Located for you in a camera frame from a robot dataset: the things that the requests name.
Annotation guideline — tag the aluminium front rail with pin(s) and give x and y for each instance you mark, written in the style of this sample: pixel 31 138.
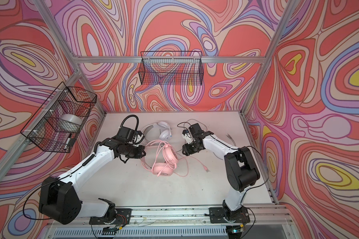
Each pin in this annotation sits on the aluminium front rail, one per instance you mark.
pixel 260 214

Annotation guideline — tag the back black wire basket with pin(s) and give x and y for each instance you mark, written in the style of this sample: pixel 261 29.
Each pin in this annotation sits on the back black wire basket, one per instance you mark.
pixel 183 68

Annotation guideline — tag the white tape roll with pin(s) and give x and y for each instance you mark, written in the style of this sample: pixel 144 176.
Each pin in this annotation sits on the white tape roll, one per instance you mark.
pixel 70 123

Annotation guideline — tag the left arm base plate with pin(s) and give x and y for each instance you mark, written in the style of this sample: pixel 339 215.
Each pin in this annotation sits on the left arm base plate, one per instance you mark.
pixel 118 217

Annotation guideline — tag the marker pen in basket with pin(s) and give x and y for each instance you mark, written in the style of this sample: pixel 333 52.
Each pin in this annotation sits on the marker pen in basket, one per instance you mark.
pixel 66 146

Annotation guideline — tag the left black wire basket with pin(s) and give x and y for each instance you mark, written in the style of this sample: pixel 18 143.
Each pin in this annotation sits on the left black wire basket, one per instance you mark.
pixel 45 133

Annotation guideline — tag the pink cat-ear headphones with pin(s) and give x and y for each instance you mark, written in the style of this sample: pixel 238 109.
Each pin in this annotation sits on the pink cat-ear headphones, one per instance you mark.
pixel 166 159

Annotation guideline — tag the white headphones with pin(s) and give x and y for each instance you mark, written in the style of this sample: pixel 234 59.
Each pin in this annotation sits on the white headphones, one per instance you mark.
pixel 157 131

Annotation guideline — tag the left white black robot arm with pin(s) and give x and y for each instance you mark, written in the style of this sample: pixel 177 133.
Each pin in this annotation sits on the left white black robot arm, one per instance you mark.
pixel 59 198

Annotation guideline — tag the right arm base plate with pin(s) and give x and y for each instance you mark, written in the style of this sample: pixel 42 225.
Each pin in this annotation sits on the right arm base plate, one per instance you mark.
pixel 219 215

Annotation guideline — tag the black wire basket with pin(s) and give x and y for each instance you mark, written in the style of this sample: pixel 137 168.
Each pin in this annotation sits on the black wire basket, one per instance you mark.
pixel 183 68
pixel 45 133

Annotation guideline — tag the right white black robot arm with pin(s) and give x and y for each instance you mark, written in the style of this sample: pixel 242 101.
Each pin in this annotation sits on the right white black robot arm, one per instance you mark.
pixel 241 168

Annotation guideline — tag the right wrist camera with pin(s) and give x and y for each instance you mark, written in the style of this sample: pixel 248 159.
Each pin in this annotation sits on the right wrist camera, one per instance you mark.
pixel 187 136

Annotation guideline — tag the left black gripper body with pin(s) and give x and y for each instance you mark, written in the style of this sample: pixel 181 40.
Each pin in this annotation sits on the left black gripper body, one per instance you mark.
pixel 132 151

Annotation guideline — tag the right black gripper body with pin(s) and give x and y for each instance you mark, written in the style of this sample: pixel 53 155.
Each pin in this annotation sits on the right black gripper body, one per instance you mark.
pixel 192 148

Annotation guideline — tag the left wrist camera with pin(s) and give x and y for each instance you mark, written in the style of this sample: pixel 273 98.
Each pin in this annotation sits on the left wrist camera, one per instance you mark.
pixel 125 134

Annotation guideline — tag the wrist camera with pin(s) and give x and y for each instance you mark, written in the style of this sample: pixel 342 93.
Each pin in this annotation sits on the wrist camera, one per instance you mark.
pixel 125 134
pixel 187 136

